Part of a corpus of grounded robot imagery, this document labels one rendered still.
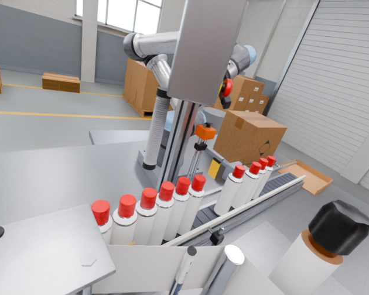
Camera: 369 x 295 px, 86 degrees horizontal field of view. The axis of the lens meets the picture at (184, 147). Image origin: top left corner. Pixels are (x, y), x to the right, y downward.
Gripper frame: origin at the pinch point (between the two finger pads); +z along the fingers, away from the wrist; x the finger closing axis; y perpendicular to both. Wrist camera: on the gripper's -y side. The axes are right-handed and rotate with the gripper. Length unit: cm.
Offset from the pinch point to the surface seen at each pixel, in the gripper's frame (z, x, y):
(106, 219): 35.1, 20.5, -18.3
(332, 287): 3, -9, -70
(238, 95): -207, -274, 81
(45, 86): 71, -252, 329
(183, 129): 8.1, 7.9, -8.8
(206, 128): 3.5, 9.6, -13.4
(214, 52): 1.7, 32.8, -10.1
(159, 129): 15.4, 17.4, -8.5
